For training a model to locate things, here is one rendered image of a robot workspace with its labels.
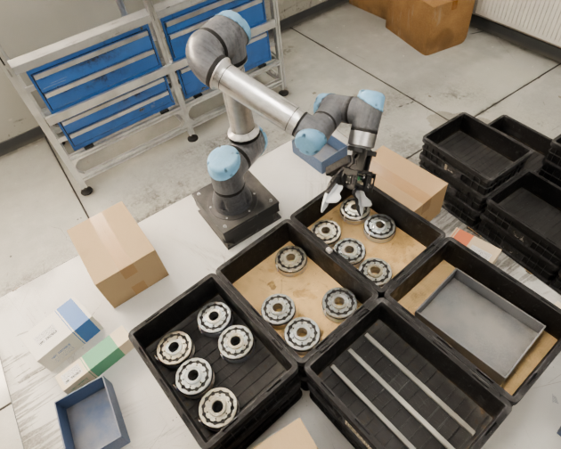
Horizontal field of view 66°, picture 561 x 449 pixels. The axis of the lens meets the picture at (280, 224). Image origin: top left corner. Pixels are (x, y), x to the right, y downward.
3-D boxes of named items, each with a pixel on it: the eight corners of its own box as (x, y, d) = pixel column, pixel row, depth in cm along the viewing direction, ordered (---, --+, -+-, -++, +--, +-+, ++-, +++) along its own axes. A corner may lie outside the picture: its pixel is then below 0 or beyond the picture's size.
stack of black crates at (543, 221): (467, 243, 221) (485, 198, 195) (506, 215, 230) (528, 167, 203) (538, 297, 198) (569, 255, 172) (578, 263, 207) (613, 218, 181)
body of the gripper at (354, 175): (352, 191, 117) (361, 148, 115) (332, 185, 125) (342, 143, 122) (372, 194, 122) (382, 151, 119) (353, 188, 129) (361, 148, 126)
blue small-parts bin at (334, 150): (292, 151, 195) (291, 140, 190) (317, 136, 200) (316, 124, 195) (321, 174, 184) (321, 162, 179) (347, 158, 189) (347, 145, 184)
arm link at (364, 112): (361, 92, 124) (390, 95, 120) (353, 130, 126) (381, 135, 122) (352, 86, 117) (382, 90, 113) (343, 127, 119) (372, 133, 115)
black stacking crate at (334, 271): (222, 290, 140) (214, 271, 131) (290, 239, 150) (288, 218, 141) (304, 381, 119) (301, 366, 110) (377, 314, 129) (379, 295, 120)
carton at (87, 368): (128, 332, 146) (121, 324, 141) (138, 345, 143) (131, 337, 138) (64, 383, 137) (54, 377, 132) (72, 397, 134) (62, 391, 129)
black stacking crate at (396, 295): (378, 314, 129) (382, 295, 120) (441, 257, 139) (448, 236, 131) (500, 420, 108) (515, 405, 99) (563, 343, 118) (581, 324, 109)
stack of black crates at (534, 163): (459, 167, 255) (467, 136, 237) (492, 144, 264) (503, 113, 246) (518, 205, 233) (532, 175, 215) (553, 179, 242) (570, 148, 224)
